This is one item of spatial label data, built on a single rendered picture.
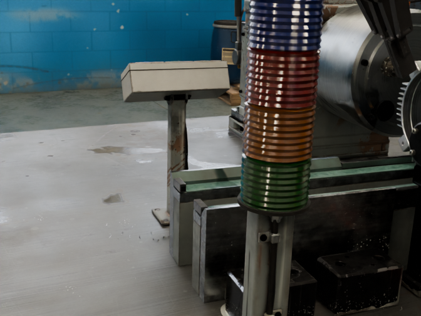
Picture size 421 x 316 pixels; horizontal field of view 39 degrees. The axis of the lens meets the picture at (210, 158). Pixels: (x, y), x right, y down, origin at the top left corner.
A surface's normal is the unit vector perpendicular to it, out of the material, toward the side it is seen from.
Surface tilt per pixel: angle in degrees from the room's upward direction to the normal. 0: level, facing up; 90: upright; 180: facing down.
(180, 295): 0
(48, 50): 90
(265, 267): 90
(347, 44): 66
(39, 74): 90
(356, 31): 51
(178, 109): 90
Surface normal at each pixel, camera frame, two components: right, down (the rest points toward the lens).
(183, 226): 0.35, 0.29
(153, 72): 0.33, -0.13
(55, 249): 0.03, -0.96
